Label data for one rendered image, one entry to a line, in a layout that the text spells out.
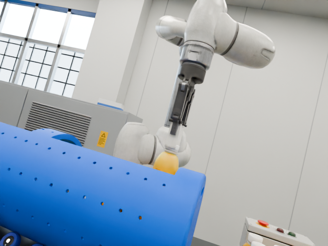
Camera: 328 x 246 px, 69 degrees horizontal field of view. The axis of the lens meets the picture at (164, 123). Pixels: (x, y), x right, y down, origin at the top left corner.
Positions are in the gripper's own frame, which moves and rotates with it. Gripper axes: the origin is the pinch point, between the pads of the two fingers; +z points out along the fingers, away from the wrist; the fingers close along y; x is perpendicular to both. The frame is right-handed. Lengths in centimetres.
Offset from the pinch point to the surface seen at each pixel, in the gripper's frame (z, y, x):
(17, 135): 10.6, 14.8, -36.8
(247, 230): 22.5, -18.3, 27.0
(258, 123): -50, -270, 48
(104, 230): 21.8, 20.1, -4.5
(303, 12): -208, -267, 68
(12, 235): 33.1, 16.0, -28.2
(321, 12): -209, -263, 88
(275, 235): 21.1, -18.2, 35.0
